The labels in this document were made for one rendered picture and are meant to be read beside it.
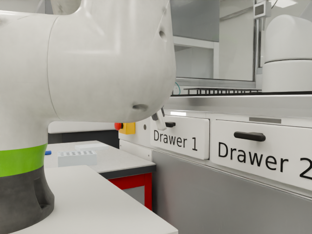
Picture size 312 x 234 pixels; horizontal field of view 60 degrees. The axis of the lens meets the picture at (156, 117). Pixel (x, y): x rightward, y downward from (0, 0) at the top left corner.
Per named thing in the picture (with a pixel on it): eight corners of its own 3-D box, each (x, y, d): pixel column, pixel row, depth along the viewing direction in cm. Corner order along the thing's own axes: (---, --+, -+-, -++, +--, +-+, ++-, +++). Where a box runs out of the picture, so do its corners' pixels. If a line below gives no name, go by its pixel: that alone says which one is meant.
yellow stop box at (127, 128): (124, 134, 108) (124, 117, 108) (117, 133, 114) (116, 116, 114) (135, 134, 111) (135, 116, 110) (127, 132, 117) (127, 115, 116)
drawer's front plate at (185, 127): (204, 160, 72) (204, 119, 72) (150, 145, 97) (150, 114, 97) (209, 159, 73) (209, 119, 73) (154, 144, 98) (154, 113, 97)
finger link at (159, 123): (158, 107, 79) (156, 108, 79) (165, 130, 81) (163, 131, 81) (152, 107, 82) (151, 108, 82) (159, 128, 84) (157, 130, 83)
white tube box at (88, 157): (57, 168, 87) (57, 156, 87) (57, 162, 95) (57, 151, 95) (96, 165, 91) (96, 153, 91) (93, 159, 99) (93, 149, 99)
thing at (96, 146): (80, 152, 114) (80, 148, 113) (74, 148, 121) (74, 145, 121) (108, 149, 120) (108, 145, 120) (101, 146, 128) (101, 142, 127)
